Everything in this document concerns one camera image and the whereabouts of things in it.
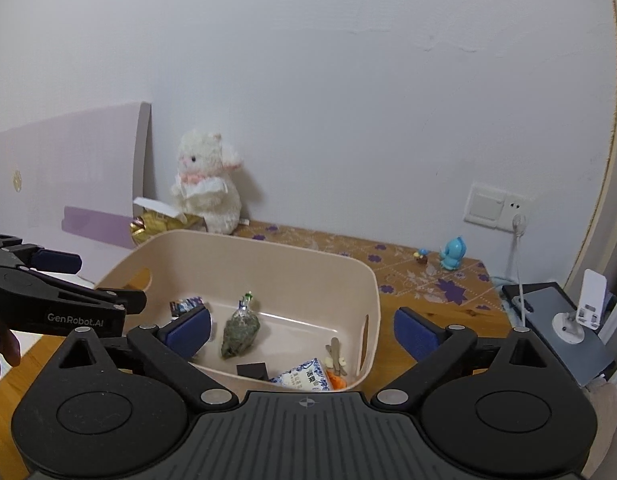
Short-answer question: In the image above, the gold foil wrapped item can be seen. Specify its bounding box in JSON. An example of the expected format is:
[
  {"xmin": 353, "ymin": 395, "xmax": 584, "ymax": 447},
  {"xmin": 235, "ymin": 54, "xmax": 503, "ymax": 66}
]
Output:
[{"xmin": 130, "ymin": 211, "xmax": 205, "ymax": 248}]

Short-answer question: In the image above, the star printed snack packet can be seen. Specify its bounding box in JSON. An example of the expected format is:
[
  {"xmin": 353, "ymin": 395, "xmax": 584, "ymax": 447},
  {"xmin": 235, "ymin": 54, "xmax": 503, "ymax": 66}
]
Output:
[{"xmin": 169, "ymin": 297, "xmax": 205, "ymax": 317}]

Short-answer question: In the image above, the green tea packet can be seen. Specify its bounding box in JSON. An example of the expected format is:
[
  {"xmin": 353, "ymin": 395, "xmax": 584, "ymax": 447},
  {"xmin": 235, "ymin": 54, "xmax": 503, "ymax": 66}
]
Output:
[{"xmin": 220, "ymin": 291, "xmax": 262, "ymax": 359}]

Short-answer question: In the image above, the white plush lamb toy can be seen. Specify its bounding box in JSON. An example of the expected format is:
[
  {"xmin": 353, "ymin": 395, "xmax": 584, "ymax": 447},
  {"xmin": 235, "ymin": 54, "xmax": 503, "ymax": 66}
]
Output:
[{"xmin": 169, "ymin": 128, "xmax": 245, "ymax": 236}]

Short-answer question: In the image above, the brown stamp block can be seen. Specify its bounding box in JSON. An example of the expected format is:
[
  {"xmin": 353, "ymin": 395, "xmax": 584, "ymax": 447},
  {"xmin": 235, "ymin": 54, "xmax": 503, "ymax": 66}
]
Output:
[{"xmin": 237, "ymin": 361, "xmax": 269, "ymax": 380}]

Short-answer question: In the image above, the blue white tissue packet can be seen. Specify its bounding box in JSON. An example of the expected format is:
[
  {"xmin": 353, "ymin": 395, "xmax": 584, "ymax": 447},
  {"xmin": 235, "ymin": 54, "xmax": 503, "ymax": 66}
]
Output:
[{"xmin": 269, "ymin": 358, "xmax": 334, "ymax": 391}]

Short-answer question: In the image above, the white paper slip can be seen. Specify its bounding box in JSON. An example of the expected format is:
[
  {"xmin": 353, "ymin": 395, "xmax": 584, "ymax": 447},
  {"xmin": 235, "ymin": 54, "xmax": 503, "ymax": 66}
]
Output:
[{"xmin": 133, "ymin": 197, "xmax": 184, "ymax": 220}]

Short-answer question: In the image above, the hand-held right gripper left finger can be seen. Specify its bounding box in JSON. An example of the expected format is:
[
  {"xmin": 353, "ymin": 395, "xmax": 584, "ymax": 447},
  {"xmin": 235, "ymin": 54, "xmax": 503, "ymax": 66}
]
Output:
[{"xmin": 41, "ymin": 305, "xmax": 239, "ymax": 407}]

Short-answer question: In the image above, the blue bird figurine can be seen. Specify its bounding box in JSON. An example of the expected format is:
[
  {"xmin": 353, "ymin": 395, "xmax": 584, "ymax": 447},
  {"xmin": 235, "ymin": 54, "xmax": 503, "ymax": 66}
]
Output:
[{"xmin": 439, "ymin": 236, "xmax": 466, "ymax": 272}]

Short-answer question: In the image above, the beige plastic storage bin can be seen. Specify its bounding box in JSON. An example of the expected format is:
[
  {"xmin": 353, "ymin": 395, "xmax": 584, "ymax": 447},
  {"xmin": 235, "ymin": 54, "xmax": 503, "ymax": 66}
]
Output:
[{"xmin": 95, "ymin": 229, "xmax": 380, "ymax": 392}]

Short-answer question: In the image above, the white phone stand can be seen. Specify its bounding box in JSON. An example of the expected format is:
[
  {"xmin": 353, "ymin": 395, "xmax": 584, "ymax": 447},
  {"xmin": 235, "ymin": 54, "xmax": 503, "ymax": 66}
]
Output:
[{"xmin": 552, "ymin": 268, "xmax": 609, "ymax": 345}]

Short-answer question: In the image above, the white wall switch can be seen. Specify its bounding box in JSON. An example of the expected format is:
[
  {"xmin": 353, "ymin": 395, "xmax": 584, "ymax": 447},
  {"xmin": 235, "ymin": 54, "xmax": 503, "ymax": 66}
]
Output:
[{"xmin": 463, "ymin": 182, "xmax": 506, "ymax": 228}]

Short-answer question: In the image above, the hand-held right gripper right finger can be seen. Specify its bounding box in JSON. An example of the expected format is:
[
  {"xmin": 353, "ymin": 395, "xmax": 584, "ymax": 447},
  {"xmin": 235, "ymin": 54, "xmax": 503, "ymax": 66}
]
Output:
[{"xmin": 371, "ymin": 306, "xmax": 571, "ymax": 407}]

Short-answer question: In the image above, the person's left hand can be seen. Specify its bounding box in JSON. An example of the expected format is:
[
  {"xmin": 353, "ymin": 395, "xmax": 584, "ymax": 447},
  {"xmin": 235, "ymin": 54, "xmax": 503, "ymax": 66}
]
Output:
[{"xmin": 0, "ymin": 317, "xmax": 22, "ymax": 398}]

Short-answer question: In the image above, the grey laptop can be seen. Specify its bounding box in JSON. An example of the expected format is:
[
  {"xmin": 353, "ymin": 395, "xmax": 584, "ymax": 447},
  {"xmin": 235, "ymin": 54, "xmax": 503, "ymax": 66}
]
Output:
[{"xmin": 502, "ymin": 281, "xmax": 616, "ymax": 388}]

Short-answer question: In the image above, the pink headboard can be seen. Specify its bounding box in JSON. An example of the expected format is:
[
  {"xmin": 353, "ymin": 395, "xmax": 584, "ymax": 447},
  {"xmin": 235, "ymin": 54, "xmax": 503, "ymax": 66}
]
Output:
[{"xmin": 0, "ymin": 101, "xmax": 152, "ymax": 281}]

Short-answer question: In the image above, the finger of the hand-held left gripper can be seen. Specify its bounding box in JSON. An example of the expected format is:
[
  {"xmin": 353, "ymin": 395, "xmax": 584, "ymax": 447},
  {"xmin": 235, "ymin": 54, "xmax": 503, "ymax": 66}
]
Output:
[
  {"xmin": 0, "ymin": 232, "xmax": 82, "ymax": 276},
  {"xmin": 0, "ymin": 265, "xmax": 148, "ymax": 315}
]

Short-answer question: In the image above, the white wall socket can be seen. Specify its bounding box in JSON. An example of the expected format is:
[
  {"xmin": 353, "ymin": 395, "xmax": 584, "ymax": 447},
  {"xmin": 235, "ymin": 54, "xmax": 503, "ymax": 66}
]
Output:
[{"xmin": 498, "ymin": 194, "xmax": 533, "ymax": 233}]

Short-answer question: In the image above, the grey clothing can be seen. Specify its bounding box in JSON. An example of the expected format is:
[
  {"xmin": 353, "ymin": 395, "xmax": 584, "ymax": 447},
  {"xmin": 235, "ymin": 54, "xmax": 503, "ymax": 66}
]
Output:
[{"xmin": 585, "ymin": 380, "xmax": 617, "ymax": 443}]

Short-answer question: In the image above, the white plug with cable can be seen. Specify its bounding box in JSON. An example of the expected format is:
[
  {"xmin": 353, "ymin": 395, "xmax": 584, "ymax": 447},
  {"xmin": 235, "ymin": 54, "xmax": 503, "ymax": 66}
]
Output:
[{"xmin": 491, "ymin": 212, "xmax": 535, "ymax": 322}]

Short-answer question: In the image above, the metal hair clip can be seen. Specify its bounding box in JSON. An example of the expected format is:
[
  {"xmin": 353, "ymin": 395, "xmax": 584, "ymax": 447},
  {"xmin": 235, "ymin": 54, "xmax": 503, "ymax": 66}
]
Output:
[{"xmin": 324, "ymin": 338, "xmax": 348, "ymax": 377}]

